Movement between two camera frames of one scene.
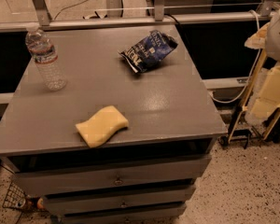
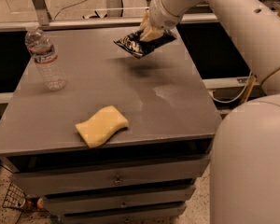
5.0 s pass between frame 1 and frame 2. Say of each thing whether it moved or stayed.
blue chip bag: moved
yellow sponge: stayed
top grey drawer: stayed
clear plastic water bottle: stayed
